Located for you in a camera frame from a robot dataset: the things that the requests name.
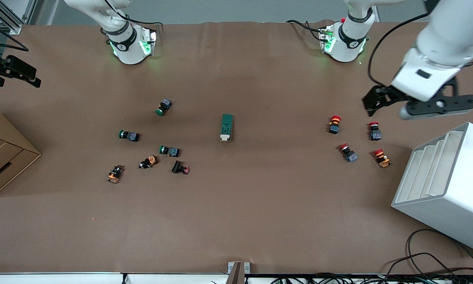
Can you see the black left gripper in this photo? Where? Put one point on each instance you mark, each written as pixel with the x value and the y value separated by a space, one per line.
pixel 383 96

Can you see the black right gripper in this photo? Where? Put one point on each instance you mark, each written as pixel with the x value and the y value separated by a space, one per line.
pixel 1 68

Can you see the green rectangular connector block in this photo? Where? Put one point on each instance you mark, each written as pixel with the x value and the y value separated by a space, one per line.
pixel 226 128

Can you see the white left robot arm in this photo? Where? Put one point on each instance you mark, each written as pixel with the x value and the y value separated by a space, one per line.
pixel 346 39

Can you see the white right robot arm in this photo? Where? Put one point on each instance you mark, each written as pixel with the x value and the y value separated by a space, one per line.
pixel 128 47

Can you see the red push button grey block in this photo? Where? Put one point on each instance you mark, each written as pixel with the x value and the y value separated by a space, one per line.
pixel 348 153
pixel 374 132

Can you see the red emergency button orange block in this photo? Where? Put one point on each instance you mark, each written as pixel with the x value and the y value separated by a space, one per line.
pixel 382 158
pixel 334 125

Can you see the brown cardboard drawer box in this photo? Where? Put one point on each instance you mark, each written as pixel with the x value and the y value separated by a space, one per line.
pixel 3 154

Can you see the white stepped plastic rack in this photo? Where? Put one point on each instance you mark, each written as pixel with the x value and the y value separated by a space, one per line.
pixel 453 197

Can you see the aluminium frame profile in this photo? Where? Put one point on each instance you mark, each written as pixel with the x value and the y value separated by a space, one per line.
pixel 7 17

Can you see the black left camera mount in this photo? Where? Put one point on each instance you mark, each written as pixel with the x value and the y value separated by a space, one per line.
pixel 457 103

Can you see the green push button switch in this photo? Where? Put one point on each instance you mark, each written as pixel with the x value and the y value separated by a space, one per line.
pixel 170 151
pixel 163 107
pixel 129 136

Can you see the black orange selector switch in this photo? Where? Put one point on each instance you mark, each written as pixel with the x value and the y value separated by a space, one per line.
pixel 114 174
pixel 148 162

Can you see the black switch red contact block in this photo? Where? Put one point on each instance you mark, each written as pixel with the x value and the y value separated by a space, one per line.
pixel 179 167

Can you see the metal mounting bracket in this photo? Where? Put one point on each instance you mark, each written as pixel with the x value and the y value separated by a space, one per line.
pixel 238 272

